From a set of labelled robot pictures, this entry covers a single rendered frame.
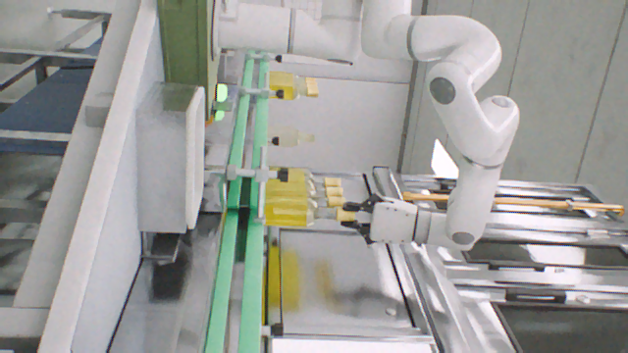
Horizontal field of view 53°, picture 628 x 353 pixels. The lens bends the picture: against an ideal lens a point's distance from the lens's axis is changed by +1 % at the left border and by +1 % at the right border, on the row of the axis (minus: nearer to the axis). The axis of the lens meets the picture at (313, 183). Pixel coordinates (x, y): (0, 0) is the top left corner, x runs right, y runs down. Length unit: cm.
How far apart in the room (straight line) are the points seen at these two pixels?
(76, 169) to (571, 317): 114
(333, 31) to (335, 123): 626
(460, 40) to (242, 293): 61
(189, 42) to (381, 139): 655
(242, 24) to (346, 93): 619
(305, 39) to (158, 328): 66
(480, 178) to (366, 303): 37
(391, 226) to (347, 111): 613
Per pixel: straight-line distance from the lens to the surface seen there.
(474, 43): 121
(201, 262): 113
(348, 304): 137
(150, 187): 108
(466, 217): 131
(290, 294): 138
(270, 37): 131
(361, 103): 752
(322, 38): 131
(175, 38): 124
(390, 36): 124
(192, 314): 100
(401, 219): 143
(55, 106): 172
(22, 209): 153
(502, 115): 120
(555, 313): 160
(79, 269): 83
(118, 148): 95
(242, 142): 146
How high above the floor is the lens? 95
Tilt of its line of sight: 5 degrees up
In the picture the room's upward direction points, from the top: 93 degrees clockwise
